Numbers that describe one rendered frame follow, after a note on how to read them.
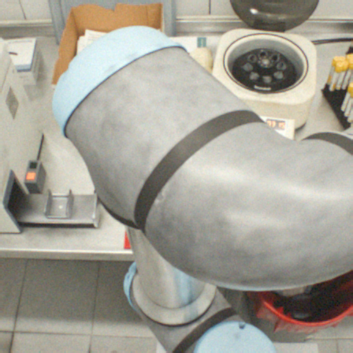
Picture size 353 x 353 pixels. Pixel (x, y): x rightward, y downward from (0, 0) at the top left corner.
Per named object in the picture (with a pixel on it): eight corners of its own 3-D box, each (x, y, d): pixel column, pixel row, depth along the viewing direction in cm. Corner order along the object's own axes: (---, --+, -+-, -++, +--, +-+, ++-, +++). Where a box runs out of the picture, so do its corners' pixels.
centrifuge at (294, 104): (203, 142, 114) (204, 108, 103) (220, 55, 130) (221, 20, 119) (306, 155, 110) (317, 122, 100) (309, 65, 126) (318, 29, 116)
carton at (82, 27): (63, 127, 118) (48, 85, 106) (79, 47, 134) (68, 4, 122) (163, 127, 117) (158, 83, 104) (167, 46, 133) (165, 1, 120)
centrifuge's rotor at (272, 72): (227, 101, 113) (228, 79, 107) (234, 56, 122) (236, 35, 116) (293, 109, 111) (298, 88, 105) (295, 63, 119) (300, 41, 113)
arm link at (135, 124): (176, 374, 72) (131, 189, 27) (123, 299, 79) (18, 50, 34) (237, 327, 75) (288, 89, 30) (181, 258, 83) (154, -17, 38)
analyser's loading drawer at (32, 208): (4, 224, 102) (-5, 213, 97) (10, 198, 105) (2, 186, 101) (98, 226, 100) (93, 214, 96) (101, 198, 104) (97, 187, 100)
